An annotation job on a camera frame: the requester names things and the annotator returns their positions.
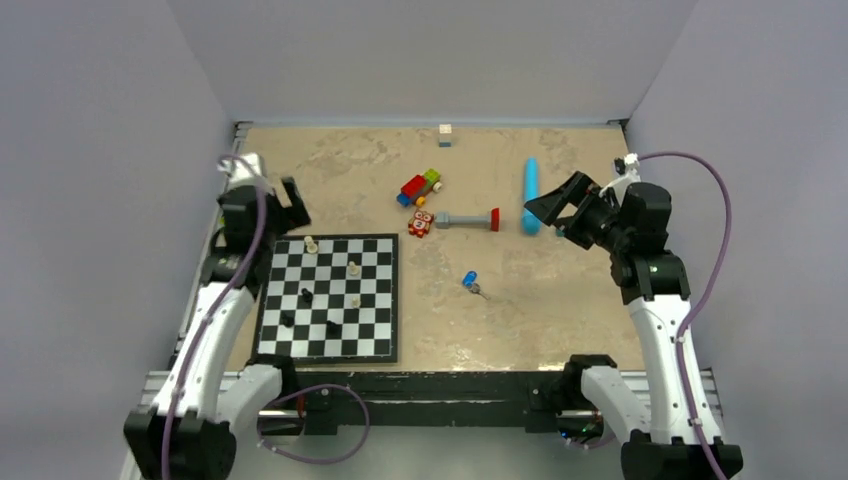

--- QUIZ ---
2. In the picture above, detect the red owl number block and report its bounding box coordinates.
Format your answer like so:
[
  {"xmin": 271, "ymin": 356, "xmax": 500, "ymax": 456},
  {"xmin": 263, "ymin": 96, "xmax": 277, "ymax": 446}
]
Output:
[{"xmin": 407, "ymin": 209, "xmax": 434, "ymax": 238}]

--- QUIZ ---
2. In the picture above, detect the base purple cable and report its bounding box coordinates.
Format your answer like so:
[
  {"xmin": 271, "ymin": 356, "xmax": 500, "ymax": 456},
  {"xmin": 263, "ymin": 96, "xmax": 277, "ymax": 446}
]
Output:
[{"xmin": 256, "ymin": 384, "xmax": 371, "ymax": 466}]

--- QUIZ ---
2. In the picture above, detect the light blue cylinder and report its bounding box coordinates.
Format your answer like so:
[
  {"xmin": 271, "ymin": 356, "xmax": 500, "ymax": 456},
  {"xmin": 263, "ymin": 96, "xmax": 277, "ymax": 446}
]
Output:
[{"xmin": 521, "ymin": 157, "xmax": 541, "ymax": 236}]

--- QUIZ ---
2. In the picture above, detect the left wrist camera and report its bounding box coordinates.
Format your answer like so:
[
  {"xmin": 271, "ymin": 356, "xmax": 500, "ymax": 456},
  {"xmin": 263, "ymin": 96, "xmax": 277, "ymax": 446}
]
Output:
[{"xmin": 217, "ymin": 153, "xmax": 267, "ymax": 190}]

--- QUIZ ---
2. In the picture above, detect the black base frame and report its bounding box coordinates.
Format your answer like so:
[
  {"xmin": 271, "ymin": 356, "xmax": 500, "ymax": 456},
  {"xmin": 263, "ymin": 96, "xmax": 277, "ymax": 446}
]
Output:
[{"xmin": 258, "ymin": 371, "xmax": 603, "ymax": 443}]

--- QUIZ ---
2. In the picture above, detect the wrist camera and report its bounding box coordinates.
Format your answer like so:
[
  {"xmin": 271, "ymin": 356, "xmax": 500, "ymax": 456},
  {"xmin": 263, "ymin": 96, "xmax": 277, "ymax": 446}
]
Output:
[
  {"xmin": 217, "ymin": 153, "xmax": 267, "ymax": 190},
  {"xmin": 609, "ymin": 153, "xmax": 641, "ymax": 197}
]

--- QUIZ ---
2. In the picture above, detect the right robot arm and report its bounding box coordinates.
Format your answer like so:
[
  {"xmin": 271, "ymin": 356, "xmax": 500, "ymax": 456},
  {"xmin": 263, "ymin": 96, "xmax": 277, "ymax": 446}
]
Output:
[{"xmin": 524, "ymin": 172, "xmax": 744, "ymax": 479}]

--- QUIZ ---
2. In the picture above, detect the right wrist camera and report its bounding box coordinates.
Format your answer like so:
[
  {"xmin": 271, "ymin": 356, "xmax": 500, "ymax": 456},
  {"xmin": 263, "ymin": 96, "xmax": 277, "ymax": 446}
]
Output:
[{"xmin": 609, "ymin": 153, "xmax": 641, "ymax": 197}]

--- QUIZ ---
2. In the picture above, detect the black white chessboard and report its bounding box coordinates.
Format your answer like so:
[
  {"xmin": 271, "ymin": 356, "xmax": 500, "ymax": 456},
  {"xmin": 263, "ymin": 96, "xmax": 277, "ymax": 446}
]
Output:
[{"xmin": 253, "ymin": 233, "xmax": 400, "ymax": 365}]

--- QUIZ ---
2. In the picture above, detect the black chess piece right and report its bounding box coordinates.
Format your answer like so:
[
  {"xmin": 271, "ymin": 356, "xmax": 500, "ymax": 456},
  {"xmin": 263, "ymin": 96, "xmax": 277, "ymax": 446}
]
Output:
[{"xmin": 326, "ymin": 321, "xmax": 342, "ymax": 338}]

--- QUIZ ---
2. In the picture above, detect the grey red toy bolt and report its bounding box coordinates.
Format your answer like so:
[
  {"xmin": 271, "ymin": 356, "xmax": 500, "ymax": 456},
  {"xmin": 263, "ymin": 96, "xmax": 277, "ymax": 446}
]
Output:
[{"xmin": 434, "ymin": 208, "xmax": 500, "ymax": 232}]

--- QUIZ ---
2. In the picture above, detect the white blue small cube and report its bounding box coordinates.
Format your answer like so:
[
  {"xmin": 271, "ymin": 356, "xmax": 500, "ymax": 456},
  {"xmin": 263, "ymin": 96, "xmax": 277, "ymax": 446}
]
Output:
[{"xmin": 438, "ymin": 124, "xmax": 453, "ymax": 148}]

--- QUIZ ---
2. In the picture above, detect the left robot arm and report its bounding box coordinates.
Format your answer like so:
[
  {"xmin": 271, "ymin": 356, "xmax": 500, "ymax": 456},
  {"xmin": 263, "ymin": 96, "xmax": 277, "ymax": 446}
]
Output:
[{"xmin": 123, "ymin": 177, "xmax": 311, "ymax": 479}]

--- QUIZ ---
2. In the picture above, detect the white chess piece top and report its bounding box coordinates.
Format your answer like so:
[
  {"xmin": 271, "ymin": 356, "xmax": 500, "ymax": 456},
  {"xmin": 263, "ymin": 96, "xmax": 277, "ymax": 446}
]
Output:
[{"xmin": 303, "ymin": 236, "xmax": 319, "ymax": 254}]

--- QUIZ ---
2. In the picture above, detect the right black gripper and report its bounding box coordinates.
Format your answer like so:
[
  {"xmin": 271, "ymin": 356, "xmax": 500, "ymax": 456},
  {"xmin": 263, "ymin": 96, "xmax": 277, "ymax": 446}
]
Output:
[{"xmin": 525, "ymin": 170, "xmax": 632, "ymax": 253}]

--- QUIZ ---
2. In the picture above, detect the colourful toy brick car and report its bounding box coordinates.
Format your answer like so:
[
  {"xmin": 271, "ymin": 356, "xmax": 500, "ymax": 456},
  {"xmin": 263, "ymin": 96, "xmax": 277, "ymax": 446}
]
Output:
[{"xmin": 396, "ymin": 169, "xmax": 443, "ymax": 208}]

